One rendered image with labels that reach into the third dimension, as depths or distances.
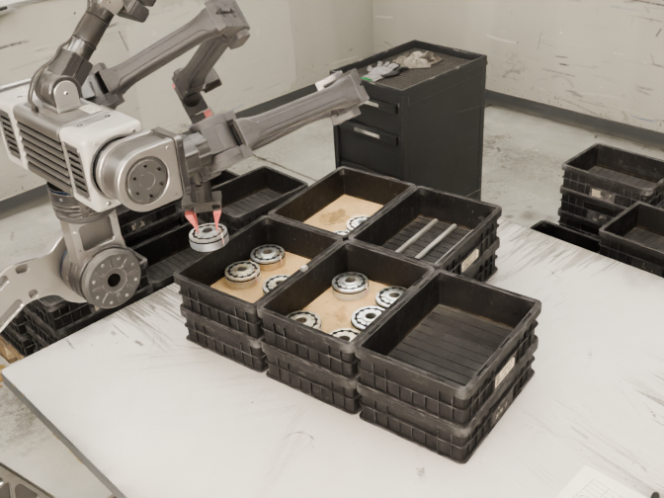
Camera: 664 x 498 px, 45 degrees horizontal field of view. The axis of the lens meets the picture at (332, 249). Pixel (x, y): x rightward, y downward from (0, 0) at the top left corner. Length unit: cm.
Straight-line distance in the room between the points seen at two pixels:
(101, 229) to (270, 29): 402
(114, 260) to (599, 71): 401
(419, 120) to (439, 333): 170
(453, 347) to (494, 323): 15
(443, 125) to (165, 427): 218
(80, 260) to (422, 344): 85
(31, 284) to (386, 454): 89
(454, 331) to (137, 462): 84
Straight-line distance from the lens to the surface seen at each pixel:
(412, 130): 358
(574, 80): 544
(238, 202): 351
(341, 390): 199
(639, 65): 520
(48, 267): 188
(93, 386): 225
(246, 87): 566
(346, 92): 178
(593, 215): 355
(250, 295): 224
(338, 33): 617
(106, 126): 156
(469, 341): 204
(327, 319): 212
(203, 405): 210
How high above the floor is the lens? 207
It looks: 31 degrees down
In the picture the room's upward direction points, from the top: 4 degrees counter-clockwise
